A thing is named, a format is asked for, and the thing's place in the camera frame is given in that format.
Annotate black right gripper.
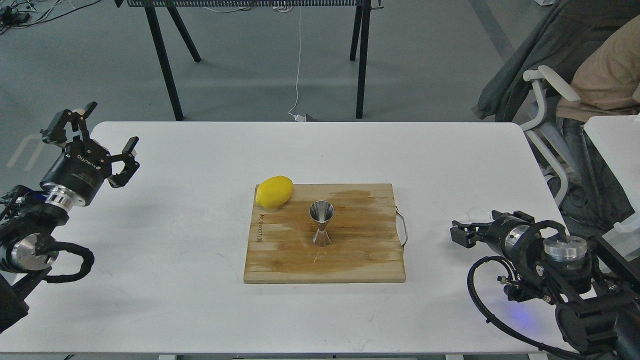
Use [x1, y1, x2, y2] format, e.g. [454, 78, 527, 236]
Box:
[450, 210, 535, 260]

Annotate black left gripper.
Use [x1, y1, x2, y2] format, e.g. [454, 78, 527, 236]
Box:
[40, 101, 141, 207]

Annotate steel double jigger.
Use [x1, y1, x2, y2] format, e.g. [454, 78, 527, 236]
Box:
[309, 200, 335, 248]

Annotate small clear glass beaker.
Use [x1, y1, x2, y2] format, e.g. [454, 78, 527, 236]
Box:
[461, 206, 494, 224]

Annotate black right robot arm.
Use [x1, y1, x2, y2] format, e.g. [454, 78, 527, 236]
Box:
[450, 210, 640, 360]

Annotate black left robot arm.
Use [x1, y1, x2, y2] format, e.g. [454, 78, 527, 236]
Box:
[0, 101, 140, 331]

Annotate wooden cutting board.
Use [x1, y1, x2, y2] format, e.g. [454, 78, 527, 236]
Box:
[243, 183, 406, 284]

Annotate white office chair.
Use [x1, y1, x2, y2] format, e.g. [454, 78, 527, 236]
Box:
[519, 64, 581, 207]

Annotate person in tan shirt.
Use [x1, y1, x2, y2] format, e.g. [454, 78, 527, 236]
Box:
[555, 16, 640, 231]

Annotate yellow lemon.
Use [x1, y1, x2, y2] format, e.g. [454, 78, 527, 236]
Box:
[254, 175, 294, 210]

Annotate grey jacket on chair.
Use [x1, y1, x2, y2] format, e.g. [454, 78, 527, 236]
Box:
[472, 0, 640, 122]

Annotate cables on floor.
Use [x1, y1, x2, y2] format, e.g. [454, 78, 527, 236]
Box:
[0, 0, 103, 36]

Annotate white hanging cable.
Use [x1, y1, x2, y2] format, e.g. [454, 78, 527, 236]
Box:
[287, 7, 307, 122]

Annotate black metal frame table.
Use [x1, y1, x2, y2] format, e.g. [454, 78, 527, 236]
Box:
[114, 0, 382, 121]

